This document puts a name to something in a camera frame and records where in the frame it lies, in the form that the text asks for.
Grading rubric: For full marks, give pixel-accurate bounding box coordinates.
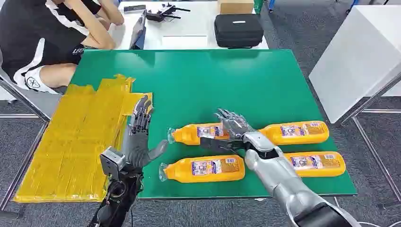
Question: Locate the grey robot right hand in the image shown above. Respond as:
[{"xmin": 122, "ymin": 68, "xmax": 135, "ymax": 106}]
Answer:
[{"xmin": 199, "ymin": 108, "xmax": 256, "ymax": 155}]

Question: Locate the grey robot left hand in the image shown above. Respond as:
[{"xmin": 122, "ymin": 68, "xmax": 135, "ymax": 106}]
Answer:
[{"xmin": 121, "ymin": 95, "xmax": 169, "ymax": 172}]

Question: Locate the orange drink bottle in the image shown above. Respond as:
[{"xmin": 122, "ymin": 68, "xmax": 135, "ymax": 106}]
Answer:
[
  {"xmin": 158, "ymin": 155, "xmax": 246, "ymax": 183},
  {"xmin": 283, "ymin": 151, "xmax": 347, "ymax": 178},
  {"xmin": 167, "ymin": 122, "xmax": 231, "ymax": 147},
  {"xmin": 258, "ymin": 120, "xmax": 330, "ymax": 146}
]

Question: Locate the green table mat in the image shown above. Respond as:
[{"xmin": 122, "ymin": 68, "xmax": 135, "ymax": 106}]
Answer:
[{"xmin": 70, "ymin": 49, "xmax": 358, "ymax": 200}]

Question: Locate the yellow sheet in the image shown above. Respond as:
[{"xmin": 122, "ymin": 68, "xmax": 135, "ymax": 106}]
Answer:
[{"xmin": 13, "ymin": 74, "xmax": 154, "ymax": 203}]

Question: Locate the black zip case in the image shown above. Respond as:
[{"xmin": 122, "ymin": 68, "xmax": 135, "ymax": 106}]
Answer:
[{"xmin": 214, "ymin": 14, "xmax": 264, "ymax": 49}]

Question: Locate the white desk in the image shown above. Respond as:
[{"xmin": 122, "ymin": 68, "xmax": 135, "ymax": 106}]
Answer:
[{"xmin": 108, "ymin": 0, "xmax": 270, "ymax": 51}]

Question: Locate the grey laptop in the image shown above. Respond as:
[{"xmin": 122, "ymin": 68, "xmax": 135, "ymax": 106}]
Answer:
[{"xmin": 129, "ymin": 9, "xmax": 147, "ymax": 50}]

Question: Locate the cardboard box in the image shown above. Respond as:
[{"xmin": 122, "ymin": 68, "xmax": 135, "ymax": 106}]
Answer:
[{"xmin": 218, "ymin": 0, "xmax": 255, "ymax": 15}]

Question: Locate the black remote controller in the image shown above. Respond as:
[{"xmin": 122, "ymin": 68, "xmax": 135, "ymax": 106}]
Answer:
[{"xmin": 145, "ymin": 2, "xmax": 191, "ymax": 23}]

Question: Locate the white side table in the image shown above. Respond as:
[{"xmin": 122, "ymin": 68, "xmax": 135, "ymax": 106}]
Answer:
[{"xmin": 308, "ymin": 4, "xmax": 401, "ymax": 124}]

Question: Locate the black flat device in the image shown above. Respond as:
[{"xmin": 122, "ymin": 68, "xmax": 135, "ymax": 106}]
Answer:
[{"xmin": 123, "ymin": 4, "xmax": 147, "ymax": 13}]

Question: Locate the person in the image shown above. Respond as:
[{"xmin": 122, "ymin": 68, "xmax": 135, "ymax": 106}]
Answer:
[{"xmin": 0, "ymin": 0, "xmax": 125, "ymax": 95}]

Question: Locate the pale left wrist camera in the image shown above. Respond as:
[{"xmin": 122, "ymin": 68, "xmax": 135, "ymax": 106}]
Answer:
[{"xmin": 99, "ymin": 146, "xmax": 126, "ymax": 181}]

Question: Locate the metal frame leg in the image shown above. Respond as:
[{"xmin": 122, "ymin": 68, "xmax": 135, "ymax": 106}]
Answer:
[
  {"xmin": 0, "ymin": 77, "xmax": 51, "ymax": 220},
  {"xmin": 340, "ymin": 71, "xmax": 401, "ymax": 203}
]

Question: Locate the white floor cable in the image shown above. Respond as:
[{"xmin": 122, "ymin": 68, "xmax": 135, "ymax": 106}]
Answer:
[{"xmin": 333, "ymin": 196, "xmax": 401, "ymax": 227}]

